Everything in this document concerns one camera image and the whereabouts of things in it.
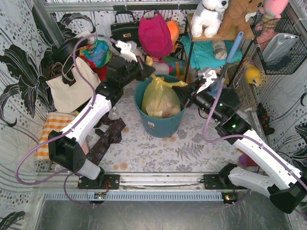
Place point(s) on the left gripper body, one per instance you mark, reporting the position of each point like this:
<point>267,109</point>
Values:
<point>138,71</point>

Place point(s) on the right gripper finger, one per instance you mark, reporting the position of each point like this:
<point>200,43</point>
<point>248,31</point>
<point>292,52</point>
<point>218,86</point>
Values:
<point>183,97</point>
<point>188,89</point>

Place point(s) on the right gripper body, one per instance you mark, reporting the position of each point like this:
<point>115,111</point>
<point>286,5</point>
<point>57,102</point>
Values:
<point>192,93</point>

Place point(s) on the yellow trash bag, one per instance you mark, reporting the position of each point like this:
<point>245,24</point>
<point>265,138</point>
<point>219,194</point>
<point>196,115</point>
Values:
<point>159,99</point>

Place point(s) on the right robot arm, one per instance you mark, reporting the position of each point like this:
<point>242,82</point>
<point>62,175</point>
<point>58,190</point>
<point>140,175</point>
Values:
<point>284,184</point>

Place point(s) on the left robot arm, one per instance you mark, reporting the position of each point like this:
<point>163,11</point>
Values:
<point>65,146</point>

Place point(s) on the teal trash bin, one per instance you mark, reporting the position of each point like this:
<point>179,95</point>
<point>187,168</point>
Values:
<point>157,127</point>

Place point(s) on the magenta fabric bag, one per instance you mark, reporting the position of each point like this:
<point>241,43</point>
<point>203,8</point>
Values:
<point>155,37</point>

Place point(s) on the cream canvas tote bag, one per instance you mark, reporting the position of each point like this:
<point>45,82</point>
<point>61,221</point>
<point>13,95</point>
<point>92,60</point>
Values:
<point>69,97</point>

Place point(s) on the pink plush pig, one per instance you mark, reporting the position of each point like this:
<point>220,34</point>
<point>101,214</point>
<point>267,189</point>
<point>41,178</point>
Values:
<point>160,66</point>

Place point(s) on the blue flat mop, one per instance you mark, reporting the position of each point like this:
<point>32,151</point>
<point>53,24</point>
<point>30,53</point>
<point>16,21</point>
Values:
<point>228,60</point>

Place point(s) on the white plush lamb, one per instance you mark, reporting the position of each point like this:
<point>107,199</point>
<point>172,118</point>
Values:
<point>139,53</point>

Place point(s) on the rainbow striped cloth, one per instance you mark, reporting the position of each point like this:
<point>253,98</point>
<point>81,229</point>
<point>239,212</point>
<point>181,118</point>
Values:
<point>177,66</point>

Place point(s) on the teal folded towel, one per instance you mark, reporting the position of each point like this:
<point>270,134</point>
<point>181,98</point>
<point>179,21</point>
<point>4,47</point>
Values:
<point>202,54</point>

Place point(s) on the red garment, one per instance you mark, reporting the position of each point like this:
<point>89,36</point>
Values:
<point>101,72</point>

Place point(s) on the black leather handbag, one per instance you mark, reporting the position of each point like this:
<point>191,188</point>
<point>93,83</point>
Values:
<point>125,31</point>

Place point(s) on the orange plush toy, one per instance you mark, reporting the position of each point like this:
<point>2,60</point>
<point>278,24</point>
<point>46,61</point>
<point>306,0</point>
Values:
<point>174,32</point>

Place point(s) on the yellow plush duck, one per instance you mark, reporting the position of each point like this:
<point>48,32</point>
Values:
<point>252,73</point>

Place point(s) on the white plush dog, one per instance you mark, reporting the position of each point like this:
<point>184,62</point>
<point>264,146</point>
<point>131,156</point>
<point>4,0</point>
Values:
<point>207,17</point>

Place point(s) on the brown floral necktie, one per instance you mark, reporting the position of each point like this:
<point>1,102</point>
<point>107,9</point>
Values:
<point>109,132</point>

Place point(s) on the wooden metal shelf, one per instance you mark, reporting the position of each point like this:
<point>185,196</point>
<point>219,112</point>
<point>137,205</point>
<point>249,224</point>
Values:
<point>189,70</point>

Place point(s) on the brown teddy bear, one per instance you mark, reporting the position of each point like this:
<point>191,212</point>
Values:
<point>238,14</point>

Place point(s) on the black hat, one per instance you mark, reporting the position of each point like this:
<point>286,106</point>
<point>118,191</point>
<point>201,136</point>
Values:
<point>61,53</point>

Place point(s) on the silver foil pouch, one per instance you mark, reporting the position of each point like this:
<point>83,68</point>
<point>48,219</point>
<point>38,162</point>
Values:
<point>279,46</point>

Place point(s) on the pink fuzzy case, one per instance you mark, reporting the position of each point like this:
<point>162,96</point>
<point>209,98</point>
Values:
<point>85,147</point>

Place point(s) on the pink plush toy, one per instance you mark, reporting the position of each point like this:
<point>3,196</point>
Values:
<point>272,9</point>

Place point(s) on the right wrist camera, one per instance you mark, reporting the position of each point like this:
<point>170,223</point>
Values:
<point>208,77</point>

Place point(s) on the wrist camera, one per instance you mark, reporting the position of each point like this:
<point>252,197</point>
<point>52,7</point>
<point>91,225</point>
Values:
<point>125,51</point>
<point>208,77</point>

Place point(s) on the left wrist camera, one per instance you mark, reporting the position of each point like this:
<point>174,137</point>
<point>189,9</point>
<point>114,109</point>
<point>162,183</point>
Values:
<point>125,51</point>

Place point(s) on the black wire basket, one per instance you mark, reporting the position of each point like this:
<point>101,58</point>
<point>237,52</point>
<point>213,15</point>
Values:
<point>264,33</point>

